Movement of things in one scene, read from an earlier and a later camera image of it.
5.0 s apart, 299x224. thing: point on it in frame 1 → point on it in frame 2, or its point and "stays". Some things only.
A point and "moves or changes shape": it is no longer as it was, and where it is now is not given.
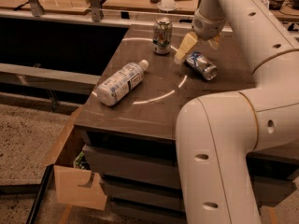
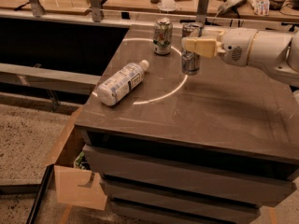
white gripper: x=206 y=26 → x=235 y=47
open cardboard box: x=71 y=172 stays
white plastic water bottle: x=121 y=82 stays
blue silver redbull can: x=202 y=65 moves or changes shape
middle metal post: x=94 y=2 stays
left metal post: x=36 y=8 stays
